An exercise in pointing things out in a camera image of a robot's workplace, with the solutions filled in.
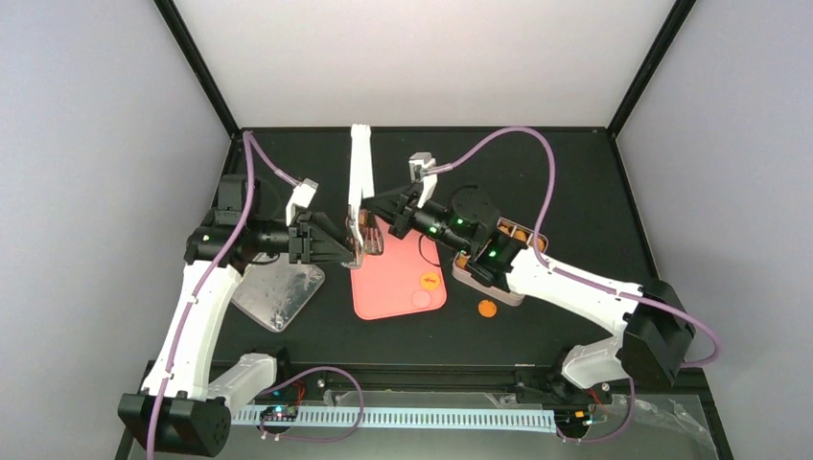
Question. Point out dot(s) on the white divided cookie tin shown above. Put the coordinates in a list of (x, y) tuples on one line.
[(487, 273)]

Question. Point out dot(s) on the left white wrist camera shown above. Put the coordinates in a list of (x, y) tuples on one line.
[(301, 196)]

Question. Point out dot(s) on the base circuit board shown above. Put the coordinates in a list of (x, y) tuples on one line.
[(578, 418), (281, 414)]

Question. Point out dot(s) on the red marked dotted cracker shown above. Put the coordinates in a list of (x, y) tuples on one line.
[(430, 281)]

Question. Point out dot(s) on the clear plastic tin lid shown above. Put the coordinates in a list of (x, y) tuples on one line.
[(273, 294)]

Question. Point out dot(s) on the left base circuit board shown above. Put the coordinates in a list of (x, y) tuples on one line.
[(281, 414)]

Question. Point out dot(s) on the pink round cookie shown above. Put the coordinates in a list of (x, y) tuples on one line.
[(421, 299)]

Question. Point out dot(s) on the white slotted cable duct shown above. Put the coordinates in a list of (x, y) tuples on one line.
[(530, 420)]

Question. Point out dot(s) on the metal serving tongs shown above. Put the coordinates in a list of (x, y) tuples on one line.
[(365, 235)]

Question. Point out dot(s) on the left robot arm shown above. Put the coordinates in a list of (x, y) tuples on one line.
[(179, 408)]

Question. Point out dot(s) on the right base circuit board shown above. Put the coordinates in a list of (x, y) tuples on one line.
[(578, 418)]

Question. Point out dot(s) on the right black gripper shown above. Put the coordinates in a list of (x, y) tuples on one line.
[(396, 215)]

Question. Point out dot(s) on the pink cookie tray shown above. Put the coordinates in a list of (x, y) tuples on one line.
[(382, 287)]

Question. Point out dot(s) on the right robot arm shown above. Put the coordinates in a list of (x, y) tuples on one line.
[(649, 334)]

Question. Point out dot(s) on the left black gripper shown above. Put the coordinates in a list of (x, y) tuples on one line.
[(303, 238)]

